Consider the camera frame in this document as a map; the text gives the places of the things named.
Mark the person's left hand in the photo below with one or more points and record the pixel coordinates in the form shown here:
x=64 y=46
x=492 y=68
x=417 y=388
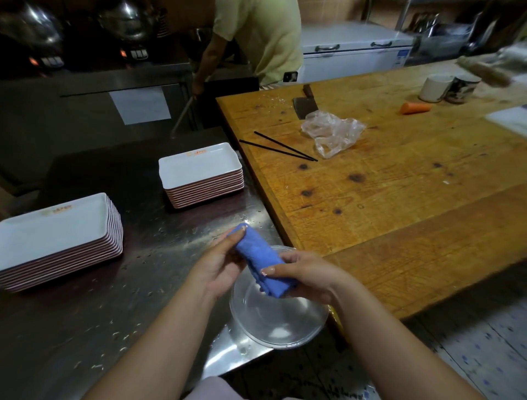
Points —
x=214 y=268

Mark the person's right hand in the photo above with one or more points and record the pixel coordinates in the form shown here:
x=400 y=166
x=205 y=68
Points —
x=317 y=278

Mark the blue cloth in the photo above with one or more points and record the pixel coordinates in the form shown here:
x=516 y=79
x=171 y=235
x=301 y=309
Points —
x=259 y=255

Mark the steel work table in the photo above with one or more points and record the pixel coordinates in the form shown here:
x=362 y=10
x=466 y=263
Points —
x=123 y=309

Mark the stack of white plates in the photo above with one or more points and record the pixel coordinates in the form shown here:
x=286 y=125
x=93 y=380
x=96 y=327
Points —
x=53 y=230
x=197 y=165

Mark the person's right forearm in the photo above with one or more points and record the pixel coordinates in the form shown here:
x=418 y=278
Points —
x=391 y=350

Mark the person's left forearm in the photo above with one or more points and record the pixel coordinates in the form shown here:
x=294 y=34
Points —
x=152 y=350

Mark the clear glass bowl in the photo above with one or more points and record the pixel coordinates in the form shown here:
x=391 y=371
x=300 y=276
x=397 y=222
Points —
x=280 y=321

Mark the wooden table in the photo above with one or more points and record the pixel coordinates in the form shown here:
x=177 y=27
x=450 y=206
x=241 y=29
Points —
x=411 y=185

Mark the crumpled clear plastic bag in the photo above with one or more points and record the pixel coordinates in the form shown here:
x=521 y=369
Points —
x=333 y=134

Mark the mop with dark red head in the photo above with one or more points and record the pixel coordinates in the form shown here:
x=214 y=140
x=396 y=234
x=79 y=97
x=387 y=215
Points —
x=183 y=115

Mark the white paper sheet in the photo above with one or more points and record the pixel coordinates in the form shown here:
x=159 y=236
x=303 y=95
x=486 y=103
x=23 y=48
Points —
x=140 y=106

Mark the orange carrot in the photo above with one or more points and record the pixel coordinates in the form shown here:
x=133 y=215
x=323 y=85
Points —
x=416 y=108

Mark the black smartphone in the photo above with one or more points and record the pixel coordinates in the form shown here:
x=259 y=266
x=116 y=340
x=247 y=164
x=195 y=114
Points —
x=290 y=76

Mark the stainless steel cabinet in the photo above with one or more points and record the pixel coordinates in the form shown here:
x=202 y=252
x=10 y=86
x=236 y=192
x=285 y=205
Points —
x=61 y=123

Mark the white cup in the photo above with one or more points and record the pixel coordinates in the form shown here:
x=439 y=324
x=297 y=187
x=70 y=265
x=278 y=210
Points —
x=434 y=88

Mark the black induction cooker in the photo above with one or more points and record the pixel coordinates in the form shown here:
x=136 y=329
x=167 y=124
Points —
x=51 y=62
x=135 y=53

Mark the white chest freezer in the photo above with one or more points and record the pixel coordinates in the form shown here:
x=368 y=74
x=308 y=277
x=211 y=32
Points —
x=350 y=49

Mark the dark patterned cup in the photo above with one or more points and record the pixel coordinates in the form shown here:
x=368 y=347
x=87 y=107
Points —
x=463 y=88

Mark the wooden rolling pin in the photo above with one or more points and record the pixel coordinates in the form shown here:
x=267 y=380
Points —
x=486 y=72

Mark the metal utensil rack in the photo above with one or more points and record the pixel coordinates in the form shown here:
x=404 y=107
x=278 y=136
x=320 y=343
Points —
x=453 y=37

